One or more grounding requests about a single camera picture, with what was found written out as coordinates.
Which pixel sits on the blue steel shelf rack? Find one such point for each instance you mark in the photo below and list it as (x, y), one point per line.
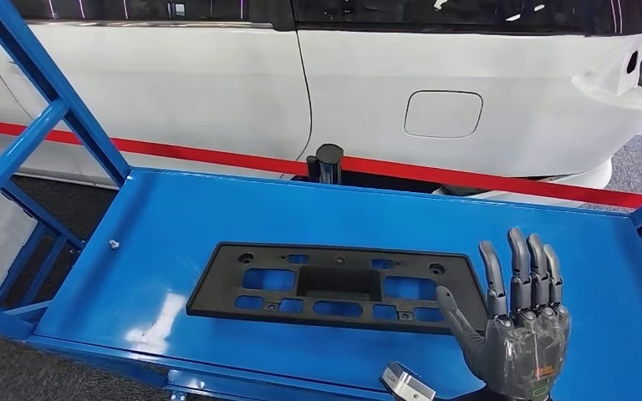
(188, 221)

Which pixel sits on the white car fuel flap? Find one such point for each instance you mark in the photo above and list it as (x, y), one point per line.
(443, 113)

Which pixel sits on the small white bolt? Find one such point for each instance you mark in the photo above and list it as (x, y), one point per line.
(114, 244)

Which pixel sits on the black barrier post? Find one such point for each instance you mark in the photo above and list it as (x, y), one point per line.
(329, 163)

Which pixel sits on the white car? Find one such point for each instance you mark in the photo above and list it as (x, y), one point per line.
(188, 83)

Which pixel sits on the black plastic plate bracket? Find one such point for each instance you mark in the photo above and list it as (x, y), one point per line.
(218, 288)

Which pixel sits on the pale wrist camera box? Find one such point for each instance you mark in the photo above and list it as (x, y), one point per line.
(404, 383)

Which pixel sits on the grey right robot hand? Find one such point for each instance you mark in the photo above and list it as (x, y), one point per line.
(520, 348)

